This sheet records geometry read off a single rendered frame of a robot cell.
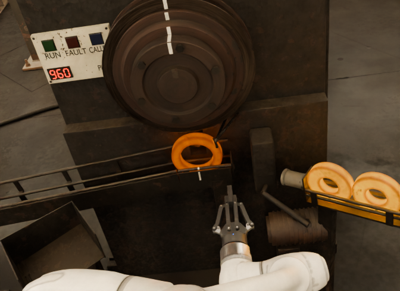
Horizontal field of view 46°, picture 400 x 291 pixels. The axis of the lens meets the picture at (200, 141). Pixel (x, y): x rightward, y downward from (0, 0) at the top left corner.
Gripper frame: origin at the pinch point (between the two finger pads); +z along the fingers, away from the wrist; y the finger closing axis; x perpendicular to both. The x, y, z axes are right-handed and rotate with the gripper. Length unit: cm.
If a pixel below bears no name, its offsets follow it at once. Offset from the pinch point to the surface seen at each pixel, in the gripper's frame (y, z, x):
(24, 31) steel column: -169, 269, -63
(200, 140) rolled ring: -8.2, 20.6, 7.0
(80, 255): -53, -8, -13
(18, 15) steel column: -169, 270, -48
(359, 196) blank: 40.5, -3.2, -3.3
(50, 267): -63, -11, -13
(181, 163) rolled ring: -16.6, 20.1, -2.6
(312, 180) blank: 27.6, 5.9, -3.8
